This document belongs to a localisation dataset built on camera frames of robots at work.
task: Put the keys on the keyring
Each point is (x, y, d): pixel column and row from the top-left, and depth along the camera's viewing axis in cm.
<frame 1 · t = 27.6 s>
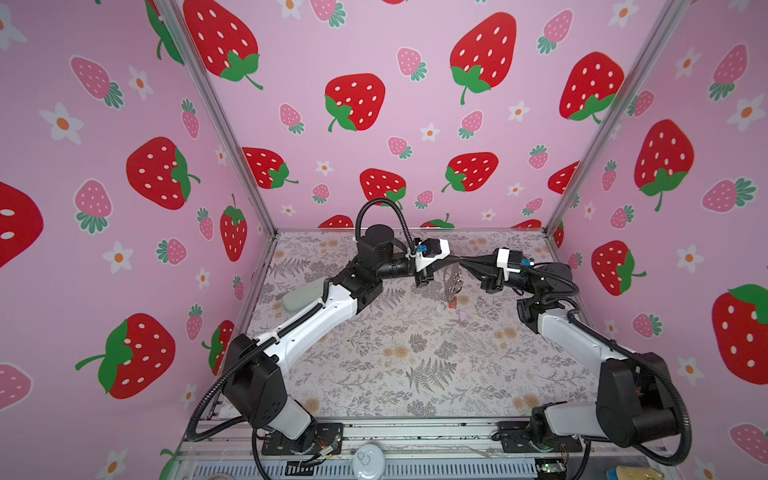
left hand: (456, 255, 66), fingers closed
right hand: (459, 261, 67), fingers closed
keyring with strap: (453, 284, 72), point 29 cm above the table
small pink key cap: (463, 317, 98), on the table

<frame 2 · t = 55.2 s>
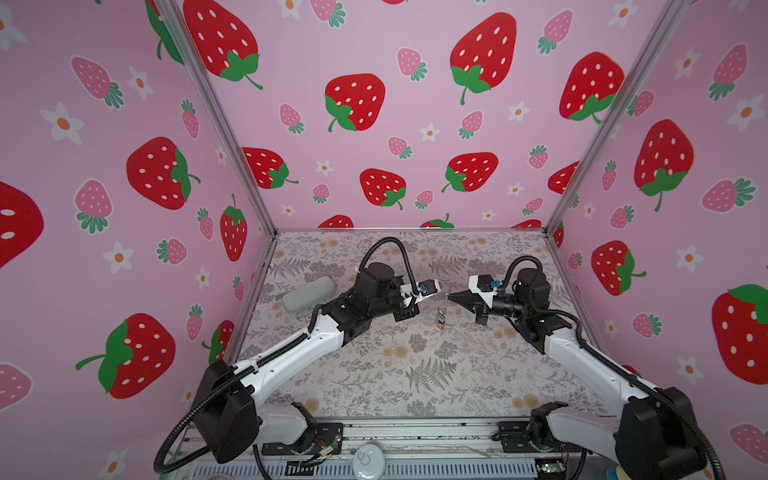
left hand: (424, 286, 75), fingers closed
right hand: (449, 295, 74), fingers closed
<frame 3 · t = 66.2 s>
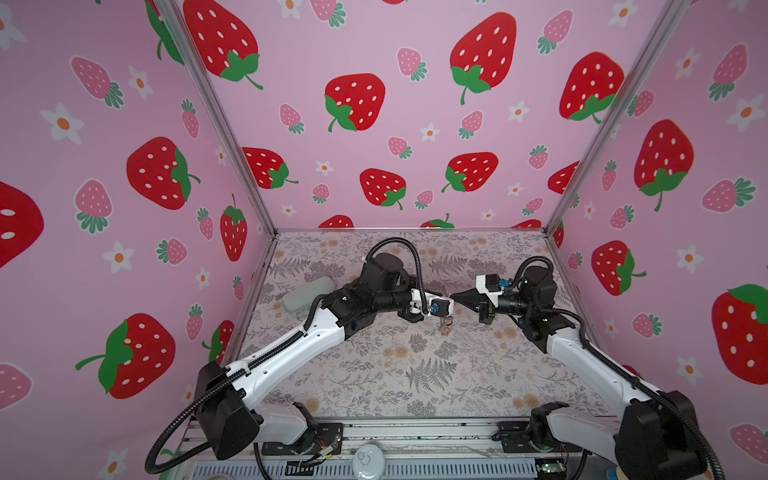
left hand: (438, 285, 69), fingers closed
right hand: (452, 295, 72), fingers closed
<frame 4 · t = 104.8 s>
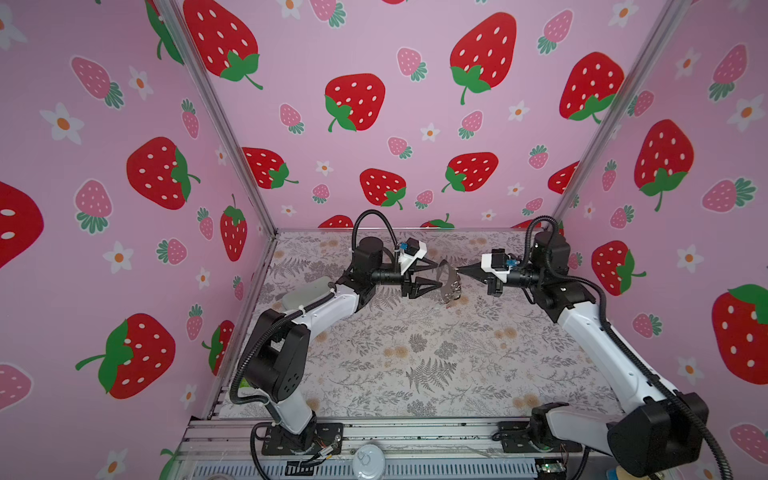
left hand: (437, 274, 76), fingers open
right hand: (458, 266, 69), fingers closed
